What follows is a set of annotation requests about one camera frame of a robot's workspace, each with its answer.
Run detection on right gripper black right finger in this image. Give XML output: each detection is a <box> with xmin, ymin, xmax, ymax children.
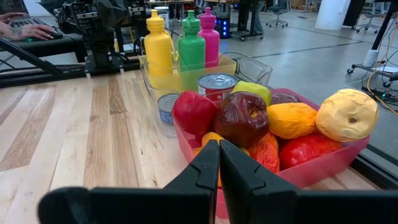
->
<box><xmin>219</xmin><ymin>139</ymin><xmax>398</xmax><ymax>224</ymax></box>

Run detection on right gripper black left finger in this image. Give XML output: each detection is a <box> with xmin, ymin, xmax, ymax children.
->
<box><xmin>37</xmin><ymin>139</ymin><xmax>220</xmax><ymax>224</ymax></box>

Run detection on small red toy fruit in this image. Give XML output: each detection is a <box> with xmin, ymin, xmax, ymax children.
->
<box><xmin>248</xmin><ymin>133</ymin><xmax>280</xmax><ymax>174</ymax></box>

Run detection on yellow and red toy mango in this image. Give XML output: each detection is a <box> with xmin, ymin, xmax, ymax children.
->
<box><xmin>192</xmin><ymin>131</ymin><xmax>250</xmax><ymax>156</ymax></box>

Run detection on tin can with colourful label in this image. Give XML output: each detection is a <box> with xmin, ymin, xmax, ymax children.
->
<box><xmin>197</xmin><ymin>73</ymin><xmax>239</xmax><ymax>102</ymax></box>
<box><xmin>157</xmin><ymin>92</ymin><xmax>182</xmax><ymax>126</ymax></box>

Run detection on yellow toy pear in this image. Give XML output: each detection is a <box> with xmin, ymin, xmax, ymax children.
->
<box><xmin>315</xmin><ymin>88</ymin><xmax>379</xmax><ymax>143</ymax></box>

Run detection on dark red toy apple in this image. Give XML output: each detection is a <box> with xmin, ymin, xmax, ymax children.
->
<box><xmin>213</xmin><ymin>91</ymin><xmax>270</xmax><ymax>149</ymax></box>

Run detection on green toy apple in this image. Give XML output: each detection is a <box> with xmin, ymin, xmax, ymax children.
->
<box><xmin>231</xmin><ymin>80</ymin><xmax>272</xmax><ymax>106</ymax></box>

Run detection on yellow plastic squeeze bottle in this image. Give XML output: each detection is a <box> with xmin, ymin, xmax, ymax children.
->
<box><xmin>143</xmin><ymin>9</ymin><xmax>175</xmax><ymax>77</ymax></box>

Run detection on green plastic squeeze bottle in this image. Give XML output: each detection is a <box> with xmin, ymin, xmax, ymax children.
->
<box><xmin>177</xmin><ymin>9</ymin><xmax>206</xmax><ymax>71</ymax></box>

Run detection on pink plastic squeeze bottle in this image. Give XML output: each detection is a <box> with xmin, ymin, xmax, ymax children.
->
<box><xmin>198</xmin><ymin>6</ymin><xmax>221</xmax><ymax>68</ymax></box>

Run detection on red translucent plastic bin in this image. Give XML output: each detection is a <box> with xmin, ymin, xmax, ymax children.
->
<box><xmin>172</xmin><ymin>88</ymin><xmax>371</xmax><ymax>220</ymax></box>

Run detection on yellow translucent plastic bin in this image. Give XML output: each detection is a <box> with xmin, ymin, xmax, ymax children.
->
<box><xmin>139</xmin><ymin>54</ymin><xmax>239</xmax><ymax>94</ymax></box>

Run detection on black power strip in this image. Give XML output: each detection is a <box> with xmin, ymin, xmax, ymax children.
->
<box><xmin>371</xmin><ymin>88</ymin><xmax>398</xmax><ymax>100</ymax></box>

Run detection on clear plastic bin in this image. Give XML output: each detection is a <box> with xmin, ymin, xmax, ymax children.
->
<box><xmin>139</xmin><ymin>51</ymin><xmax>274</xmax><ymax>139</ymax></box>

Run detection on black rolling cart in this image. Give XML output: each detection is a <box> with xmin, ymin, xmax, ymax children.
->
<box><xmin>346</xmin><ymin>0</ymin><xmax>398</xmax><ymax>88</ymax></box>

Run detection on grey side desk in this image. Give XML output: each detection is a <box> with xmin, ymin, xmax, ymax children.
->
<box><xmin>0</xmin><ymin>32</ymin><xmax>86</xmax><ymax>63</ymax></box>

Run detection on black computer mouse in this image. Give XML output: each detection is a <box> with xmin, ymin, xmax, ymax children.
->
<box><xmin>26</xmin><ymin>30</ymin><xmax>65</xmax><ymax>40</ymax></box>

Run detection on white round column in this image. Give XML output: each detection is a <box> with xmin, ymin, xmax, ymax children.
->
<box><xmin>314</xmin><ymin>0</ymin><xmax>352</xmax><ymax>31</ymax></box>

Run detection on black office chair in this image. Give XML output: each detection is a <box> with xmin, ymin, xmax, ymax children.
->
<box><xmin>266</xmin><ymin>0</ymin><xmax>290</xmax><ymax>29</ymax></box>

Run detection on black computer tower blue lights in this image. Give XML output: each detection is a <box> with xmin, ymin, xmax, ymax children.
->
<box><xmin>216</xmin><ymin>17</ymin><xmax>233</xmax><ymax>40</ymax></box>

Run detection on black rolling stand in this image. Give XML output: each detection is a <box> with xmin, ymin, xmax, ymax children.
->
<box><xmin>231</xmin><ymin>0</ymin><xmax>265</xmax><ymax>42</ymax></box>

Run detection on person's hand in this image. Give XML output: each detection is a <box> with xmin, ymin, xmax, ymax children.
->
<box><xmin>0</xmin><ymin>23</ymin><xmax>58</xmax><ymax>41</ymax></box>
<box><xmin>0</xmin><ymin>11</ymin><xmax>26</xmax><ymax>24</ymax></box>

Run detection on black keyboard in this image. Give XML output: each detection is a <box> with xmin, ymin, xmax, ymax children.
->
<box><xmin>9</xmin><ymin>17</ymin><xmax>47</xmax><ymax>29</ymax></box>

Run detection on yellow floor cable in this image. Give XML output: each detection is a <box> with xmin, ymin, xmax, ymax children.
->
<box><xmin>366</xmin><ymin>18</ymin><xmax>398</xmax><ymax>116</ymax></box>

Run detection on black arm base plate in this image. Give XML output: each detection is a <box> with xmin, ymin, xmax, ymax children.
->
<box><xmin>83</xmin><ymin>52</ymin><xmax>125</xmax><ymax>77</ymax></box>

